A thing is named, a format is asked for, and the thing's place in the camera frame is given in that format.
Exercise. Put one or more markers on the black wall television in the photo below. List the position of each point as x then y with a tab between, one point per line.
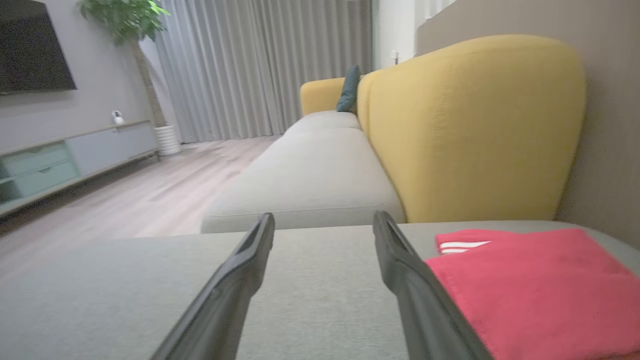
30	50

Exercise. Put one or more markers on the red white basketball shorts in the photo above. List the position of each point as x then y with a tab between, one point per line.
540	290

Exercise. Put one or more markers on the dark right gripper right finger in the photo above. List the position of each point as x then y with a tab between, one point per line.
425	310

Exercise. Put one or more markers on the green leafy indoor plant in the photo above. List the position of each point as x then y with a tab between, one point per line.
125	20

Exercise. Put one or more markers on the teal throw pillow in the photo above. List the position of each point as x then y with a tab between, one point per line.
349	90

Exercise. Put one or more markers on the small yellow sofa backrest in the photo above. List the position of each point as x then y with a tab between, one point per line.
322	95

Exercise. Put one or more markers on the white ribbed plant pot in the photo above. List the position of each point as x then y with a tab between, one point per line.
167	140

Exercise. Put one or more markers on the grey pleated curtain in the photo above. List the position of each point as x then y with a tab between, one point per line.
260	65

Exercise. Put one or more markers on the small white camera device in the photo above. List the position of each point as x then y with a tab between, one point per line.
117	118

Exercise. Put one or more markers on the small grey sofa seat cushion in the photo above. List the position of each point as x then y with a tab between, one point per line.
325	120

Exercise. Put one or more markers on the grey low tv cabinet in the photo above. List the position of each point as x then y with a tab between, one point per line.
75	160

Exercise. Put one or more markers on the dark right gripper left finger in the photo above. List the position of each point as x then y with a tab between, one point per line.
225	310

